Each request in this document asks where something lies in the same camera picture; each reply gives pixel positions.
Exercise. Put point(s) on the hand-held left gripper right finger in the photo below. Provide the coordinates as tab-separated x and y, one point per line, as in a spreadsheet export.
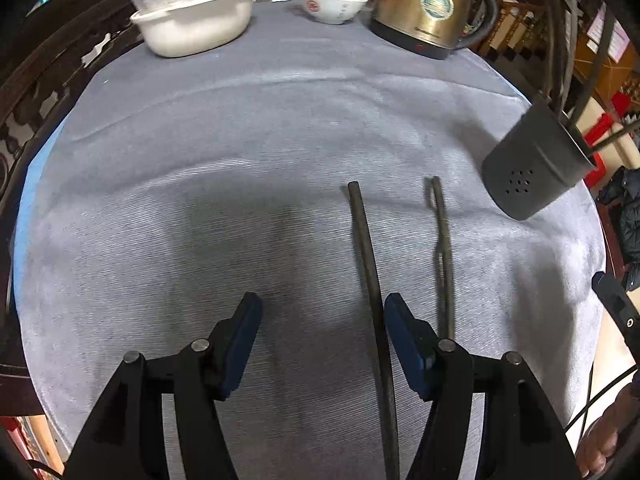
405	352

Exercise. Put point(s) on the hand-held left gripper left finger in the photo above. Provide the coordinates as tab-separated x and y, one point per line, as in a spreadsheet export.
240	355

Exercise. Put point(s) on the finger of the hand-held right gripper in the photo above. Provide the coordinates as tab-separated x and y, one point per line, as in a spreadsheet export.
620	305

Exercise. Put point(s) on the thin grey chopstick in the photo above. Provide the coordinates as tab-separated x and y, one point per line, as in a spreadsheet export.
445	260
436	240

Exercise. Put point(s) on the dark grey chopstick holder cup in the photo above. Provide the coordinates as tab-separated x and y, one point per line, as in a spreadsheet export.
530	165

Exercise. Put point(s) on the person's right hand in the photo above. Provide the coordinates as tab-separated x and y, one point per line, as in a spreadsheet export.
600	440

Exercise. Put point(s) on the dark cloth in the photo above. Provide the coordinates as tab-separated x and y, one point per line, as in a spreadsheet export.
625	225

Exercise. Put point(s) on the red plastic stool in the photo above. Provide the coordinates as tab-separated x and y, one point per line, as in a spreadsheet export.
602	130

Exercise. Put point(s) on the red bag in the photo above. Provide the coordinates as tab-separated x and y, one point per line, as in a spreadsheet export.
30	440

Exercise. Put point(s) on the wooden stair railing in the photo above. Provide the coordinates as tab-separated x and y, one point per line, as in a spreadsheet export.
515	20

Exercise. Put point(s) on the white plastic basin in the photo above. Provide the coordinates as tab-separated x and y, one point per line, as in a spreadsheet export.
195	25

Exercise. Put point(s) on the dark carved wooden chair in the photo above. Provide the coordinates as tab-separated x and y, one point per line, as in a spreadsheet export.
45	70

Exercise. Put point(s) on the gold electric kettle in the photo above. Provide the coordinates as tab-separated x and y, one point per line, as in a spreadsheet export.
430	5

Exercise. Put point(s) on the white bowl with red mark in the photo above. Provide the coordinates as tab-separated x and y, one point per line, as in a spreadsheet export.
330	7

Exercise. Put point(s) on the paper wall notice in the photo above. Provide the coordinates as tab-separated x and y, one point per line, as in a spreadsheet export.
607	35

